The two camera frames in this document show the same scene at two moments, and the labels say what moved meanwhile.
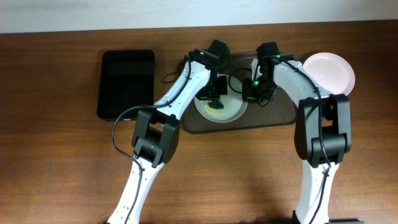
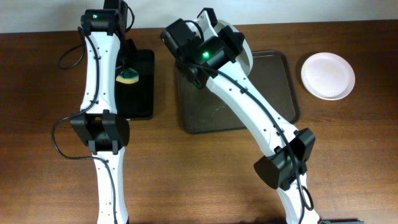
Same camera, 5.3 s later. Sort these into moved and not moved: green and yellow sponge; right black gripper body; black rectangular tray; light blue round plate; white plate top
Moved: right black gripper body; green and yellow sponge; light blue round plate
Not moved: black rectangular tray; white plate top
